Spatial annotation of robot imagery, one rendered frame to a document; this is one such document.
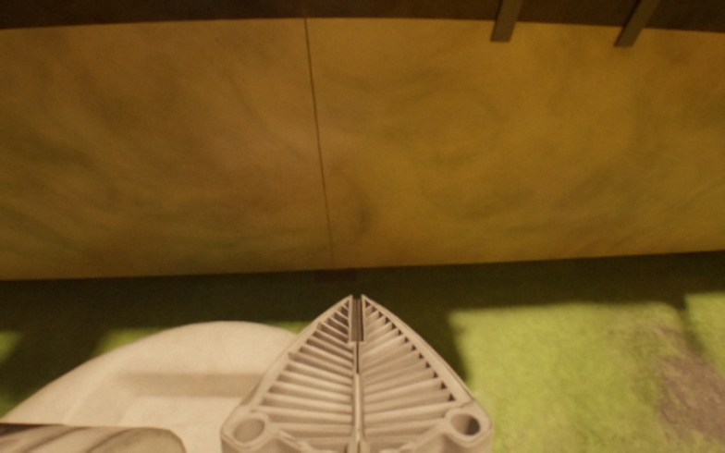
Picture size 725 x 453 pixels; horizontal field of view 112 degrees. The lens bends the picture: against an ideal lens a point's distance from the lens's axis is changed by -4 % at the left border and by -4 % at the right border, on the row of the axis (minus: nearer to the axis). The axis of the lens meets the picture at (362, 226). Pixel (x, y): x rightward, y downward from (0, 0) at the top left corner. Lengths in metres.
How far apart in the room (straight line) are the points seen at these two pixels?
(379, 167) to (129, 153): 0.48
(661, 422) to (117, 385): 1.14
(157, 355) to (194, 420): 0.11
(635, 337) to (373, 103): 1.01
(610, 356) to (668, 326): 0.26
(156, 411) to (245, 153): 0.44
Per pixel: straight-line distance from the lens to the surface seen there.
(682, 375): 1.18
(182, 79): 0.54
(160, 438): 0.24
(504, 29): 0.52
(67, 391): 0.56
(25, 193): 0.91
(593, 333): 1.07
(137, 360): 0.53
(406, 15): 0.47
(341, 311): 0.17
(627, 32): 0.64
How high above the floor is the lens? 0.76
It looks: 46 degrees down
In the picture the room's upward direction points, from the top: 1 degrees clockwise
